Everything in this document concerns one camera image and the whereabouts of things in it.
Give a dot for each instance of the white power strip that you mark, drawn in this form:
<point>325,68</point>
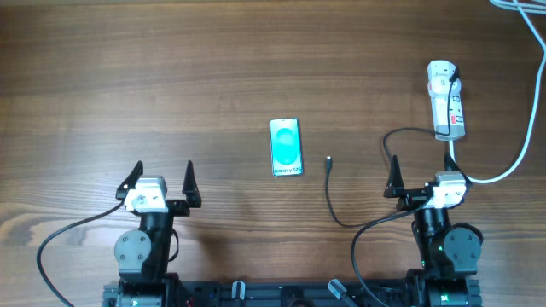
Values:
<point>447,111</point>

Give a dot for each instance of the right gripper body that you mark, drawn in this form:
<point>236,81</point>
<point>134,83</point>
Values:
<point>412,198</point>

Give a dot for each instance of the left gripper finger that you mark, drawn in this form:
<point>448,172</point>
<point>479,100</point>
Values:
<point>130,182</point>
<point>190,189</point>

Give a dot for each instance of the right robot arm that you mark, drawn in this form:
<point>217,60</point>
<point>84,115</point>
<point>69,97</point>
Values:
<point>449,251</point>

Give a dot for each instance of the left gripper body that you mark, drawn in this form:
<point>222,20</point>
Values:
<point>177,207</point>

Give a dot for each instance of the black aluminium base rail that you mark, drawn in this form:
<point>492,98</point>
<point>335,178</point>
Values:
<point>335,293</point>

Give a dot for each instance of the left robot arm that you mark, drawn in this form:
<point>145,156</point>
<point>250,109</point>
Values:
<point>143,254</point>

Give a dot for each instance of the smartphone with cyan screen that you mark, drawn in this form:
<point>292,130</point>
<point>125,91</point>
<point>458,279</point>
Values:
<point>285,147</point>

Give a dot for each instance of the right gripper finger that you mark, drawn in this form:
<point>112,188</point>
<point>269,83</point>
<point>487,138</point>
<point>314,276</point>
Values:
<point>395,184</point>
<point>451,165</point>

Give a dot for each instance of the white USB charger plug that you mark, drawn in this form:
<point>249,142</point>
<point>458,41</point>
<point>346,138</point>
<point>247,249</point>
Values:
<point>442,86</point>

